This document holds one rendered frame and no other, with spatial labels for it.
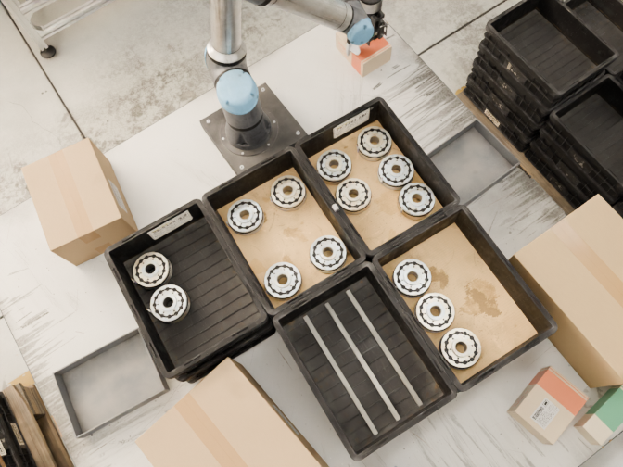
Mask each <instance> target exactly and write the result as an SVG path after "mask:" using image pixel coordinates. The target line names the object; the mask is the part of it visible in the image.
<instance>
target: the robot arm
mask: <svg viewBox="0 0 623 467"><path fill-rule="evenodd" d="M245 1H248V2H250V3H251V4H254V5H256V6H261V7H264V6H268V5H269V6H273V7H276V8H279V9H281V10H284V11H286V12H288V13H291V14H293V15H296V16H299V17H301V18H304V19H307V20H310V21H312V22H315V23H318V24H320V25H323V26H325V27H327V28H330V29H332V30H335V31H338V32H342V33H345V34H346V35H347V45H346V53H347V56H349V54H350V52H352V53H354V54H355V55H359V54H360V52H361V50H360V47H359V45H362V44H365V43H367V45H368V46H370V42H371V41H373V40H375V39H377V38H378V40H379V39H381V38H383V36H384V35H385V36H387V37H388V35H387V28H388V25H387V24H386V22H385V21H383V20H382V18H384V17H385V14H384V13H383V12H382V10H381V8H382V5H383V0H245ZM383 25H384V26H383ZM210 27H211V39H210V40H209V42H208V44H207V46H206V48H205V53H204V57H205V63H206V66H207V68H208V70H209V72H210V77H211V79H212V82H213V84H214V87H215V90H216V93H217V97H218V100H219V102H220V104H221V106H222V111H223V113H224V116H225V118H226V124H225V134H226V137H227V140H228V142H229V143H230V144H231V145H232V146H234V147H235V148H238V149H241V150H253V149H256V148H259V147H261V146H262V145H264V144H265V143H266V142H267V141H268V140H269V138H270V136H271V134H272V124H271V121H270V119H269V117H268V116H267V115H266V114H265V113H264V111H263V110H262V108H261V101H260V98H259V92H258V87H257V84H256V83H255V81H254V80H253V78H252V77H251V75H250V73H249V70H248V66H247V48H246V45H245V43H244V41H243V40H242V39H241V0H210ZM385 27H386V31H384V28H385Z"/></svg>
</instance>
